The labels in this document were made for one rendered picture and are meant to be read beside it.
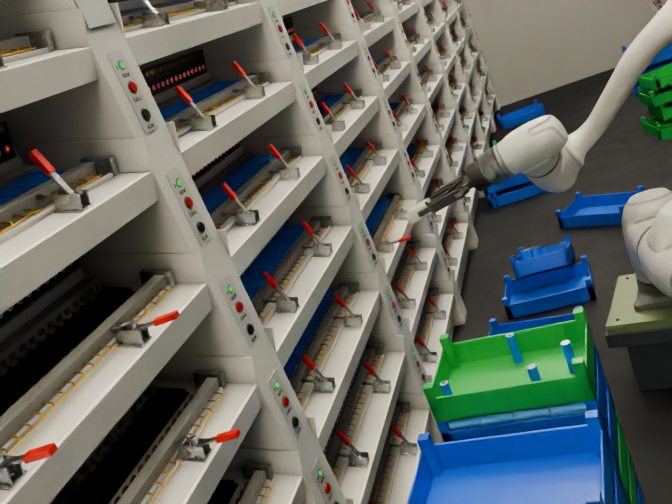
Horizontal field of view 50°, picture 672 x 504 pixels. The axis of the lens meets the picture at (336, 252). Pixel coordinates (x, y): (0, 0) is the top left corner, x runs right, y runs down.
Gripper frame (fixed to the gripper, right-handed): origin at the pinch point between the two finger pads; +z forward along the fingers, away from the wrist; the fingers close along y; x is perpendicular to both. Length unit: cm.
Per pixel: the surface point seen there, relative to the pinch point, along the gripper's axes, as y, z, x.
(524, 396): 64, -18, 25
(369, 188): -9.8, 11.5, -10.8
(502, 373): 50, -12, 26
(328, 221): 18.5, 14.5, -13.9
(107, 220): 100, 2, -44
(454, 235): -105, 29, 41
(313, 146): 16.6, 6.7, -30.9
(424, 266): -34.7, 21.3, 24.8
